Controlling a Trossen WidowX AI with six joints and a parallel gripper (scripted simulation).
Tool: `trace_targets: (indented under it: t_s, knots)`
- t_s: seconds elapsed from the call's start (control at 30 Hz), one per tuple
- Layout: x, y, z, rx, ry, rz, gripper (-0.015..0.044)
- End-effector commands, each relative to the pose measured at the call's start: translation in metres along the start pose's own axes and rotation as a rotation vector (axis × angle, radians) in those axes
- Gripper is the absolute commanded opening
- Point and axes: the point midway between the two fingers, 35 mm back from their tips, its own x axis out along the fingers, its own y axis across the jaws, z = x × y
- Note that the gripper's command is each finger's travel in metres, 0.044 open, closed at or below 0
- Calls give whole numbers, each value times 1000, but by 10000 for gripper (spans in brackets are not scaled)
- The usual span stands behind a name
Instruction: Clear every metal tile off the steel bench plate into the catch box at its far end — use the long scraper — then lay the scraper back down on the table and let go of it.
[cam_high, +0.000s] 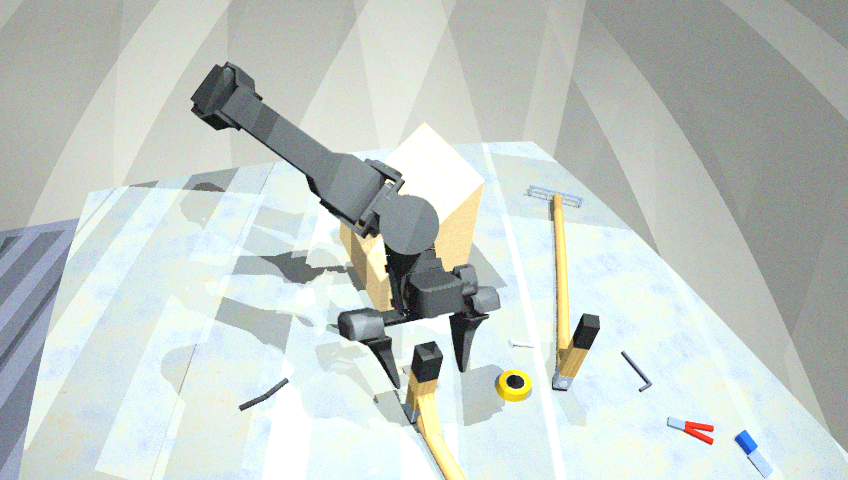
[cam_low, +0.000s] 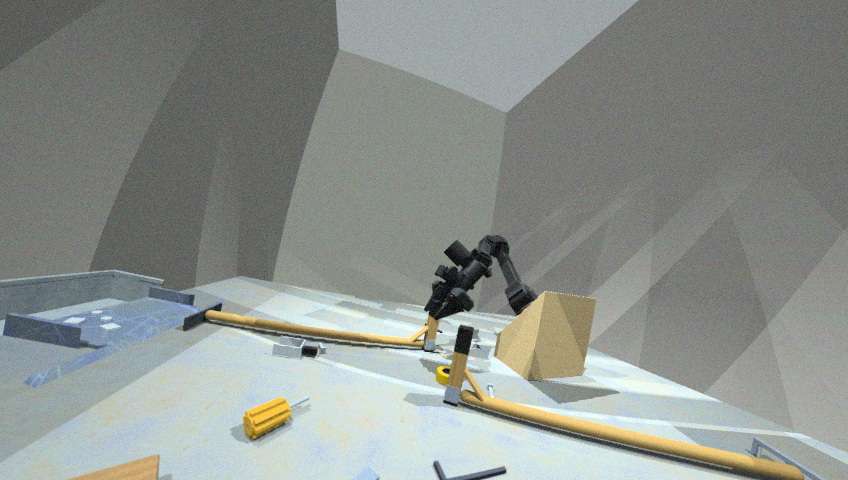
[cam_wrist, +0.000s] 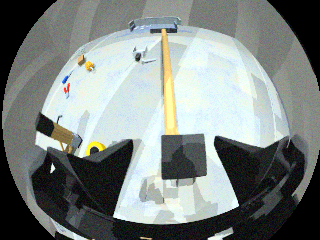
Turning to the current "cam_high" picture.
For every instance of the yellow ring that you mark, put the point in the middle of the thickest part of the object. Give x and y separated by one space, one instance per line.
513 385

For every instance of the dark grey bent rod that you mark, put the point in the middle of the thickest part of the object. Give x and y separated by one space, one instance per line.
265 396

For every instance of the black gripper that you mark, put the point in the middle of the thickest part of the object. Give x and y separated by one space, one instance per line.
366 325

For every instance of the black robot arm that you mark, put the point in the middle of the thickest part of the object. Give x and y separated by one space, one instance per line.
350 188

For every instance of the grey l-shaped metal rod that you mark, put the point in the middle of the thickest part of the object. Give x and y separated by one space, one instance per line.
638 371

